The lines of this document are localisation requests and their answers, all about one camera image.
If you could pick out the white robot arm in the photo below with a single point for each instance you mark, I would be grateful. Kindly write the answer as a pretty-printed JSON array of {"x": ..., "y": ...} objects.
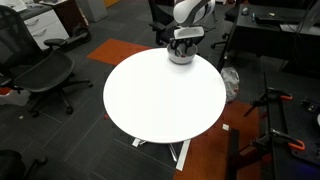
[{"x": 186, "y": 14}]

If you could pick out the orange-handled clamp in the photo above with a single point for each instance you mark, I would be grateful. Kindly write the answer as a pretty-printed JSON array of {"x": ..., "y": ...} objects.
[
  {"x": 272, "y": 133},
  {"x": 263, "y": 99}
]

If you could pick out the grey bowl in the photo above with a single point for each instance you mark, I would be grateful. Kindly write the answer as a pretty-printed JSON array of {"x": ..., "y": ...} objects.
[{"x": 179, "y": 60}]

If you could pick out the white plastic bag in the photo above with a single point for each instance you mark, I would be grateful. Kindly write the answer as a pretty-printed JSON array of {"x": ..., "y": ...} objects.
[{"x": 231, "y": 81}]

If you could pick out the black chair bottom left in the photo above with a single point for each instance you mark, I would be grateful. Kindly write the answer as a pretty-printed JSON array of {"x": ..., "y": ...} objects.
[{"x": 12, "y": 166}]

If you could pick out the black desk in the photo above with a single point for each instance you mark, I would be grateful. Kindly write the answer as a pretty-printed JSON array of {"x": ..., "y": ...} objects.
[{"x": 278, "y": 32}]

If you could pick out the upper orange-handled clamp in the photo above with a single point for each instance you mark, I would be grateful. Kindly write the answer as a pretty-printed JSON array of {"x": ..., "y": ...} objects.
[{"x": 263, "y": 99}]

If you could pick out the white marker with red cap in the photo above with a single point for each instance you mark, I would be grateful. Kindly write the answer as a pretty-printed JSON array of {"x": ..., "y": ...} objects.
[{"x": 180, "y": 53}]

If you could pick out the lower orange-handled clamp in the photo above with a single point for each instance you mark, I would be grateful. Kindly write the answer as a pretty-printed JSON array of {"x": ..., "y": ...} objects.
[{"x": 272, "y": 133}]

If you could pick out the black mesh office chair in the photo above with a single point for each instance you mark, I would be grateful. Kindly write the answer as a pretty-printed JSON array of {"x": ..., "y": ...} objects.
[{"x": 25, "y": 66}]

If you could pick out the white drawer cabinet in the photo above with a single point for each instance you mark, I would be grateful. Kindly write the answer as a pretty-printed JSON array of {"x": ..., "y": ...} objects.
[{"x": 43, "y": 23}]

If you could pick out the black padded office chair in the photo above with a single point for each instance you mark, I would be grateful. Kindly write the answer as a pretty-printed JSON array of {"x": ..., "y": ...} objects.
[{"x": 163, "y": 23}]

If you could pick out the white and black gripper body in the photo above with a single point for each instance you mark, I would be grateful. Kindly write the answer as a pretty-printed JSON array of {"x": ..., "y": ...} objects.
[{"x": 186, "y": 34}]

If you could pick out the white table base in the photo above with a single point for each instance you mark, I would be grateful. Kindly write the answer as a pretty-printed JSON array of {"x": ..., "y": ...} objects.
[{"x": 180, "y": 158}]

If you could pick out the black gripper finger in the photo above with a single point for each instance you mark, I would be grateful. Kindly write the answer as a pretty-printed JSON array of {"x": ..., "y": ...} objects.
[
  {"x": 174, "y": 48},
  {"x": 188, "y": 50}
]

